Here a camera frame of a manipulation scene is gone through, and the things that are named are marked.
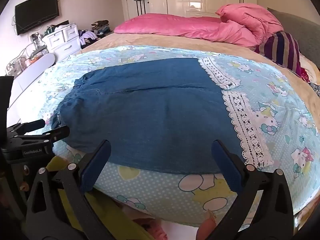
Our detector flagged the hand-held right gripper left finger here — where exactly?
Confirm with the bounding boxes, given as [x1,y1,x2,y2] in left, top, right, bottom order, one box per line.
[24,139,118,240]

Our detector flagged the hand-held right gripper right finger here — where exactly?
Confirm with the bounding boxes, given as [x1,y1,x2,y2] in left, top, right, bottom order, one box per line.
[204,139,294,240]

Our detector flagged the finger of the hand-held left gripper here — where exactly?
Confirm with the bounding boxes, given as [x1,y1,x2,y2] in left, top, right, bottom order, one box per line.
[7,119,46,134]
[24,125,70,144]

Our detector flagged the blue denim pants with lace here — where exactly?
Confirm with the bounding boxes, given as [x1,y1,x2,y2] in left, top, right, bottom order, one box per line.
[51,57,275,176]

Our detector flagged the person's right hand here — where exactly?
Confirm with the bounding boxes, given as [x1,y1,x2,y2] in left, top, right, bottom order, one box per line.
[196,209,217,240]

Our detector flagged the white desk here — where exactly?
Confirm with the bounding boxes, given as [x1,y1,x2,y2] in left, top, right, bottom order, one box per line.
[0,52,57,130]

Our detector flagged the clear plastic box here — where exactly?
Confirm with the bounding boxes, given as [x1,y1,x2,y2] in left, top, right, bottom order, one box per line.
[4,54,27,77]

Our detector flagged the bowl with orange contents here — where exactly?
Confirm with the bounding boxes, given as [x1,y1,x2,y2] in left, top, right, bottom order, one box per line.
[27,47,49,62]

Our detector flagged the cartoon cat printed blanket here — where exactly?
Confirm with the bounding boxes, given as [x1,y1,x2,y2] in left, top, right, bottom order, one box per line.
[15,45,320,233]

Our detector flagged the person's pink floral trousers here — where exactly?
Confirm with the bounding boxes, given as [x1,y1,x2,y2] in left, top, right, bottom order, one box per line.
[131,215,168,240]

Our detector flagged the white drawer cabinet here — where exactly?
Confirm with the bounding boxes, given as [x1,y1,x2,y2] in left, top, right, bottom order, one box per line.
[41,23,81,57]

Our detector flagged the pile of clothes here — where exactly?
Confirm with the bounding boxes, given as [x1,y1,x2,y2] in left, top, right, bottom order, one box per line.
[78,19,116,47]

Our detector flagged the patterned cloth pile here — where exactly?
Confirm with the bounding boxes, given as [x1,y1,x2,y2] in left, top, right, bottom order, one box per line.
[298,52,320,99]

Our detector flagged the purple striped cloth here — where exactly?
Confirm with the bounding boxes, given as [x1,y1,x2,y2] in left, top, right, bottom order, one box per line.
[254,31,301,72]

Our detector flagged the pink duvet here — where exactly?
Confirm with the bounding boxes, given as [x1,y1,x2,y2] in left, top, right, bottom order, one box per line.
[155,4,285,48]

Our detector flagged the pink pillow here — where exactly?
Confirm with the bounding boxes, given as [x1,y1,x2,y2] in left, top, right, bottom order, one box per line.
[114,13,224,36]

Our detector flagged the grey headboard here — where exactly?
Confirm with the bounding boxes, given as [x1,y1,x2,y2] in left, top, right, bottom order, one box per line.
[267,7,320,71]

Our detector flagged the black wall television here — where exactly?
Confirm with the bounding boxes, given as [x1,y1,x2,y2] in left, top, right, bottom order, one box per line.
[14,0,60,36]

